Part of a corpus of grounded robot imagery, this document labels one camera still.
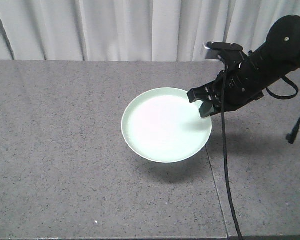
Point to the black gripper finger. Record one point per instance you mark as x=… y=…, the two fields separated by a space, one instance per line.
x=207 y=109
x=204 y=93

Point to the pale green round plate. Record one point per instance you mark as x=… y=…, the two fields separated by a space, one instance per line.
x=161 y=125

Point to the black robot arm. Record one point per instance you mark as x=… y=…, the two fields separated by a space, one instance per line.
x=274 y=59

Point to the white pleated curtain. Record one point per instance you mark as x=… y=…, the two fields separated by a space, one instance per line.
x=133 y=30

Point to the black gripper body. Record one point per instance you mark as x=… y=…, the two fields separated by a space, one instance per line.
x=237 y=88

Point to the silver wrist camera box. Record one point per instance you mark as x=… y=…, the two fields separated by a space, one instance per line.
x=211 y=53

